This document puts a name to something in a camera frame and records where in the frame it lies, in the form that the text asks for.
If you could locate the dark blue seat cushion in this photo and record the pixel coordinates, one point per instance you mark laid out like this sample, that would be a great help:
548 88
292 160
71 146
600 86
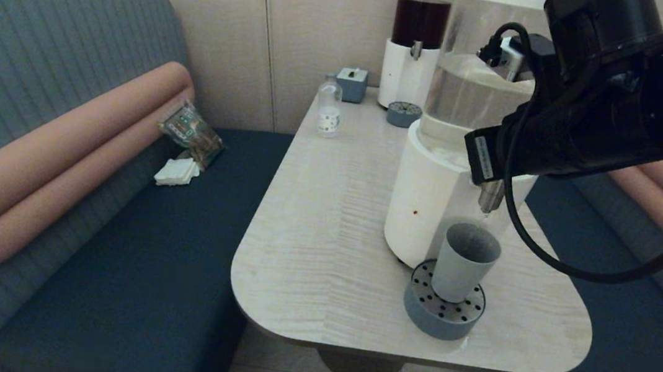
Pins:
160 266
629 369

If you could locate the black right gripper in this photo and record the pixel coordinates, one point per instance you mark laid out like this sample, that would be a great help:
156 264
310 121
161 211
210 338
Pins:
607 124

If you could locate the white folded napkin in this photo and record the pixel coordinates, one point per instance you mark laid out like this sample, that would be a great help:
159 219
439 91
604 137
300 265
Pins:
177 172

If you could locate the dark round table pedestal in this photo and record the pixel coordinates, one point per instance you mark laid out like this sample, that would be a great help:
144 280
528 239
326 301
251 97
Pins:
357 367

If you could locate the crinkled snack bag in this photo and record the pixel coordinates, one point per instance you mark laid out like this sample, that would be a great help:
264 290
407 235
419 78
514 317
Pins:
194 135

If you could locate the small steel dispenser tap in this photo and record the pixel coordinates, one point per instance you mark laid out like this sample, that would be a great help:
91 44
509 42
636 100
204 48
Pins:
415 49

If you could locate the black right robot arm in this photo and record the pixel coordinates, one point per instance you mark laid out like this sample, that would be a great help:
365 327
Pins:
606 17

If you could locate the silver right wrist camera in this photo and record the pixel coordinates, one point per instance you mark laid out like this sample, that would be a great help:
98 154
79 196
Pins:
511 57

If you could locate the dark tea dispenser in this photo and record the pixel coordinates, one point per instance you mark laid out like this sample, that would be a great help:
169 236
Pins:
399 74

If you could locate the small perforated drip tray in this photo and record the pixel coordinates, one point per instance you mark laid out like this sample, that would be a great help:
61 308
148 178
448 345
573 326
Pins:
402 115

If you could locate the large steel dispenser tap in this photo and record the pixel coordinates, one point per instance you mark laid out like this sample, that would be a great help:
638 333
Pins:
490 196

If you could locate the blue-grey tissue box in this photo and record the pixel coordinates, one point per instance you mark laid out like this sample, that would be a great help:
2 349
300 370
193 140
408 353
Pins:
352 84

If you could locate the large clear water dispenser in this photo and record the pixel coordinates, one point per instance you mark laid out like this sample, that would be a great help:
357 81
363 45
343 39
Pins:
430 197

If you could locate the large perforated drip tray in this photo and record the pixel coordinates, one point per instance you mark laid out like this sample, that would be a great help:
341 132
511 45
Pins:
418 312

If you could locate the grey plastic cup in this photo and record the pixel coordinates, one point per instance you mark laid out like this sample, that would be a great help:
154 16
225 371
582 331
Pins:
460 270

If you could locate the clear bottle white label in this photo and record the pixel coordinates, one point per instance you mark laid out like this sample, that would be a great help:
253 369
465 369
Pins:
327 119

